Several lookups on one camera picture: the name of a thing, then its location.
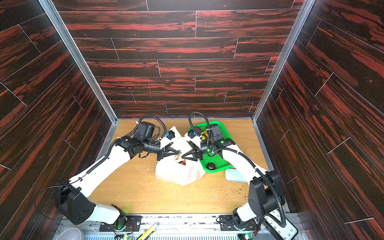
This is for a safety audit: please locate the white plastic bag orange print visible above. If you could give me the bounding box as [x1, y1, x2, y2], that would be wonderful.
[155, 135, 205, 186]

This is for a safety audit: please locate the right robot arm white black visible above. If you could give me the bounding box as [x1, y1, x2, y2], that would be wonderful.
[182, 123, 287, 230]

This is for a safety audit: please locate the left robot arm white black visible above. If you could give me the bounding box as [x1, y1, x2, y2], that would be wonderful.
[55, 137, 181, 230]

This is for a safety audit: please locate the yellow banana bunch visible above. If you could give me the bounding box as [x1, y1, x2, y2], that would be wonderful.
[201, 131, 210, 142]

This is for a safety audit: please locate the dark purple fruit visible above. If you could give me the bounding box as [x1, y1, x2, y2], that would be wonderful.
[206, 163, 216, 170]

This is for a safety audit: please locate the green plastic basket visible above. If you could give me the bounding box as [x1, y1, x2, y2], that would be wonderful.
[189, 121, 232, 173]

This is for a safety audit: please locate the pale blue object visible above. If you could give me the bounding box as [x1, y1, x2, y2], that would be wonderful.
[225, 169, 247, 183]

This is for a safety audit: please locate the yellow utility knife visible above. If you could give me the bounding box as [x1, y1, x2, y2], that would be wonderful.
[137, 222, 159, 240]

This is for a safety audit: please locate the white bowl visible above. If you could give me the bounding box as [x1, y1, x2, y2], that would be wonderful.
[56, 228, 85, 240]

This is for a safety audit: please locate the black white clock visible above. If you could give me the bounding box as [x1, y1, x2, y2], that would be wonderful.
[264, 212, 299, 240]

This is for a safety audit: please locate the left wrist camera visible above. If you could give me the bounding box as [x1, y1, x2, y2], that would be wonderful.
[160, 126, 181, 149]

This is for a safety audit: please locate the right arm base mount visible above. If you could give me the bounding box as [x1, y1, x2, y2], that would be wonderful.
[216, 214, 260, 232]

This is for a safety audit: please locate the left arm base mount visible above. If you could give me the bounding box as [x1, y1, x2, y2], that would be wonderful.
[99, 205, 143, 232]

